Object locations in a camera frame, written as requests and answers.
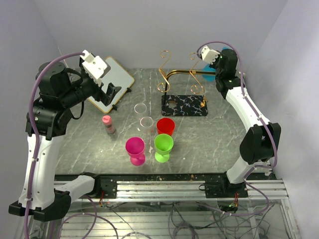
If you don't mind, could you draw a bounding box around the blue plastic wine glass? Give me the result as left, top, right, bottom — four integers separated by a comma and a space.
200, 46, 233, 82

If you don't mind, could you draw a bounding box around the gold wine glass rack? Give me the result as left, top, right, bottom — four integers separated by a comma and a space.
158, 50, 215, 117

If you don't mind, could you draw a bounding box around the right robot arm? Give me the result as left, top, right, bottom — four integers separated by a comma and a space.
199, 45, 281, 197

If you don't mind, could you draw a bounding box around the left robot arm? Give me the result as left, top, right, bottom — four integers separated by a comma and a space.
8, 51, 119, 222

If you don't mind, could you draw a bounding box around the rear clear wine glass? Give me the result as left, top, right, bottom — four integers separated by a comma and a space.
134, 103, 148, 119

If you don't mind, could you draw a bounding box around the clear wine glass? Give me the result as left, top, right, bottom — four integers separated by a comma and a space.
137, 116, 154, 134
134, 103, 148, 119

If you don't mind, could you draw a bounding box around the front clear wine glass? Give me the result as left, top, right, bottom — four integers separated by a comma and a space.
137, 116, 154, 134

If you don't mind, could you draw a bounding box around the magenta plastic wine glass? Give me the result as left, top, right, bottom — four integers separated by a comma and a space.
125, 137, 146, 166

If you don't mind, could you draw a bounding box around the red plastic wine glass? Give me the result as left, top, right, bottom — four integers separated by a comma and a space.
157, 118, 175, 136

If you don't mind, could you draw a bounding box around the green plastic wine glass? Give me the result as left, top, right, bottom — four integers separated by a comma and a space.
154, 134, 174, 163

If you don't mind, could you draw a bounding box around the gold framed whiteboard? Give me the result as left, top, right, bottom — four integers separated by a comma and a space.
88, 56, 135, 114

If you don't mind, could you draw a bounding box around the pink capped small bottle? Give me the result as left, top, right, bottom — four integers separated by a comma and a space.
102, 115, 115, 134

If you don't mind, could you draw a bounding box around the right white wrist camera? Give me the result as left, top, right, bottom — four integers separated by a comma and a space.
197, 45, 220, 65

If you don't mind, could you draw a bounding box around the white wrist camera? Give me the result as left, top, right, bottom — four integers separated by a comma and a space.
80, 50, 111, 86
197, 45, 220, 65

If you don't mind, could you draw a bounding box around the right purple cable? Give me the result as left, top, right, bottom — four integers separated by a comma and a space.
196, 41, 278, 216

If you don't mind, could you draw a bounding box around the purple cable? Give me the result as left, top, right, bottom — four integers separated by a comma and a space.
23, 51, 85, 239
196, 41, 278, 216

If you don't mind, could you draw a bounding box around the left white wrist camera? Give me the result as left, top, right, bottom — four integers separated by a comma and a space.
80, 50, 111, 86

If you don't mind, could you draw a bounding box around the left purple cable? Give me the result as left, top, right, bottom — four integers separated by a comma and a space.
23, 51, 85, 239

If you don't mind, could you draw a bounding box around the aluminium mounting rail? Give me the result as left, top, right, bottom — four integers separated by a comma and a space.
52, 180, 290, 203

